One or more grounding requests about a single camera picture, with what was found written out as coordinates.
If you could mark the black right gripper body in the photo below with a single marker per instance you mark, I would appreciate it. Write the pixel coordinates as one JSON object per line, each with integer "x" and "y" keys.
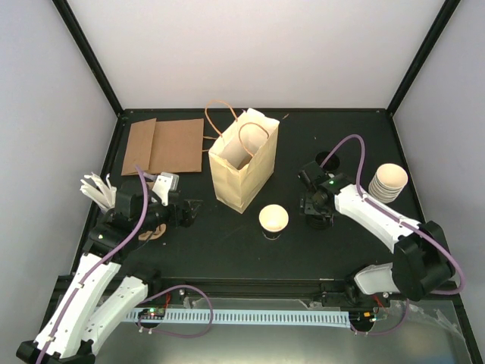
{"x": 314, "y": 207}

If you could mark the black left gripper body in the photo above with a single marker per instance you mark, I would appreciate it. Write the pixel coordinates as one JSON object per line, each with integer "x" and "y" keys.
{"x": 176, "y": 220}

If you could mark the black takeout paper cup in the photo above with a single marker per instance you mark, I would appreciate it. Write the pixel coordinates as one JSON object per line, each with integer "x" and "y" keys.
{"x": 273, "y": 219}

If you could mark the cream paper bag with handles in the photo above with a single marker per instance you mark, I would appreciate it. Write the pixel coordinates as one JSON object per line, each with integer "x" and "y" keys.
{"x": 242, "y": 158}

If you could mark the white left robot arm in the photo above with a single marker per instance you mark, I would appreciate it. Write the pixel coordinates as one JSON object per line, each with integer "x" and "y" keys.
{"x": 81, "y": 324}

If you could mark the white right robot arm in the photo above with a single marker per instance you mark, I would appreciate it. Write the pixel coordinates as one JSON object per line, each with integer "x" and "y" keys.
{"x": 420, "y": 258}

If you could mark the black coffee cup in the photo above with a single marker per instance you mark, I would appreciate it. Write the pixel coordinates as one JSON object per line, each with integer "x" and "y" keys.
{"x": 331, "y": 164}

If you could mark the stack of white paper cups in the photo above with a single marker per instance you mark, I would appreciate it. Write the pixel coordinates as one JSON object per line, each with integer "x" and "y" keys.
{"x": 388, "y": 182}

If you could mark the flat brown paper bag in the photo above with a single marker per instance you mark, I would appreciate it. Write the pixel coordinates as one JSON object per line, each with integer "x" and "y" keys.
{"x": 139, "y": 147}

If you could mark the white stirrers in holder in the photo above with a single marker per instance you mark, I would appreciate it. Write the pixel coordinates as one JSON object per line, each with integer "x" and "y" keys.
{"x": 100, "y": 191}

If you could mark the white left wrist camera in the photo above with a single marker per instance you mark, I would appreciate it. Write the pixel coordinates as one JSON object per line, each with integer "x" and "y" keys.
{"x": 164, "y": 184}

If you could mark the brown paper bag with handles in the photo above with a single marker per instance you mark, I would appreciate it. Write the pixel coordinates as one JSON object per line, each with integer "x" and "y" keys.
{"x": 177, "y": 146}

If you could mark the white slotted cable duct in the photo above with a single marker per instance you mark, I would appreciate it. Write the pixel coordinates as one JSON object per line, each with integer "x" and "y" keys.
{"x": 240, "y": 317}

